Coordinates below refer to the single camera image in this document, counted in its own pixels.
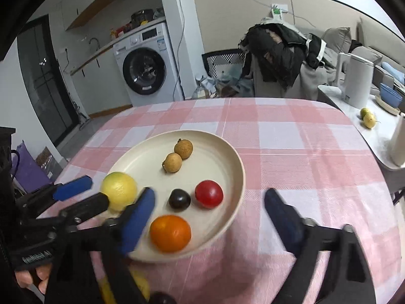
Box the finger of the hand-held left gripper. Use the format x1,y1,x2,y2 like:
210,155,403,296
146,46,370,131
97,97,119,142
16,175,93,219
58,193,110,229

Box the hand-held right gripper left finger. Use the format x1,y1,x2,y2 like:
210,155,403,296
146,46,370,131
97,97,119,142
44,187,156,304

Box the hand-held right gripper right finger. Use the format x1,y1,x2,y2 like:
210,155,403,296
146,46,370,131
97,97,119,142
264,188,377,304

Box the smooth yellow-green lemon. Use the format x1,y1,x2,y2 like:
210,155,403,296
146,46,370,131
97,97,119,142
100,172,138,213

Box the large orange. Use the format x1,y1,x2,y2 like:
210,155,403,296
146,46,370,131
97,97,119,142
150,215,192,254

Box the dark purple plum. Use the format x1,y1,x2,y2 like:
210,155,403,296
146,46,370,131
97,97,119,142
149,292,177,304
168,189,192,210

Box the brown longan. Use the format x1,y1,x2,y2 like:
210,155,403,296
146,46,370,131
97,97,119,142
162,153,182,174
174,139,192,160

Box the red tomato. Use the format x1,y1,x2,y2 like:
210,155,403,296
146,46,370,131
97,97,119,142
194,180,224,210

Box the cream round plate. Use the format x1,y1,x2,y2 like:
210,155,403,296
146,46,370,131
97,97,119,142
104,130,246,263

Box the person's left hand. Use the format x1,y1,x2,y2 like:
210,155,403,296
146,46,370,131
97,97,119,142
14,263,53,295

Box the brown patterned bag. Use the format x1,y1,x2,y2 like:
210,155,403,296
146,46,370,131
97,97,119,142
35,146,56,178

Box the purple bag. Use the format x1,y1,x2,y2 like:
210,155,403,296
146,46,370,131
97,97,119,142
11,140,53,194

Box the bumpy yellow-green lemon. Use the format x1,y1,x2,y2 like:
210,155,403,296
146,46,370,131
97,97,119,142
99,270,151,304

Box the white floor mop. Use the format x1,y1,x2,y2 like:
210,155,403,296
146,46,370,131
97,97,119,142
65,66,91,130

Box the pink checkered tablecloth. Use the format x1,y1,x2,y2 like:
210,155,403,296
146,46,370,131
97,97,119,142
41,98,402,304

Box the black glass door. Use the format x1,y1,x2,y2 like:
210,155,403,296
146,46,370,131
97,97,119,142
16,14,79,148

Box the white kitchen counter cabinet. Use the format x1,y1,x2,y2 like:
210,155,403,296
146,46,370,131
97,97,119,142
70,43,133,116

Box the white side table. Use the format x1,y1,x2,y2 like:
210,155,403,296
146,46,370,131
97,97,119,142
317,84,405,210

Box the white tumbler cup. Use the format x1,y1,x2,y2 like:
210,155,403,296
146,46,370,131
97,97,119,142
389,111,405,167

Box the white washing machine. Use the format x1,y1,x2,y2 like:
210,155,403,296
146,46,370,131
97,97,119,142
113,22,185,105

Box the grey chair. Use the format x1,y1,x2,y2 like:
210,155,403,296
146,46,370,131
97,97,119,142
253,60,336,100

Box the small cream plate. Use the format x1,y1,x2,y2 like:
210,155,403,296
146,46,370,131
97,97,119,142
375,94,401,115

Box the pile of plastic bags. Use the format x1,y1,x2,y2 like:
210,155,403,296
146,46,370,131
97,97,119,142
192,70,254,99

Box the white electric kettle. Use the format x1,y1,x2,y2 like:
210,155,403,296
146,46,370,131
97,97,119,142
332,52,375,110

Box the stack of blue bowls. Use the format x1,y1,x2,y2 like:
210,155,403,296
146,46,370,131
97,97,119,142
379,83,404,110

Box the pile of dark clothes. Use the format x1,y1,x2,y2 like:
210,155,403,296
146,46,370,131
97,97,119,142
239,22,330,91

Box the black cooking pot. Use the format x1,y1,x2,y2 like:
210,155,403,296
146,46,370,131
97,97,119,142
131,9,154,28

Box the light blue pillow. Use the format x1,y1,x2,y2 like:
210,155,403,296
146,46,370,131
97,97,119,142
381,62,405,84

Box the small grey pillow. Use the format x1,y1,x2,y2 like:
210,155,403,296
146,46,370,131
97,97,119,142
351,46,383,67

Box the large grey pillow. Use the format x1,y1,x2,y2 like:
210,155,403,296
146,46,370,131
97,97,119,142
323,27,352,54

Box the grey sofa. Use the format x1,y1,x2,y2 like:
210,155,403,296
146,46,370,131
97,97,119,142
297,16,405,102

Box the white wall cabinets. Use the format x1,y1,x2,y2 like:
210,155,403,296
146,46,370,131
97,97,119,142
62,0,159,31

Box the green white wall charger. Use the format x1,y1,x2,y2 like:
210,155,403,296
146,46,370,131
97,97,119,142
270,4,287,20

